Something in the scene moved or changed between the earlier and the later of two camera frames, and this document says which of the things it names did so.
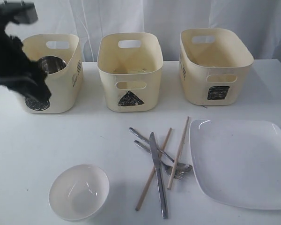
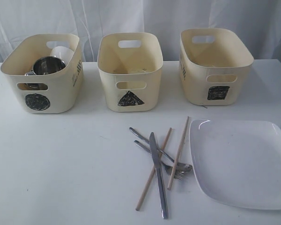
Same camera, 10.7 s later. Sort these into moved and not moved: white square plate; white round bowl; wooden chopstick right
Moved: white round bowl
Not moved: wooden chopstick right; white square plate
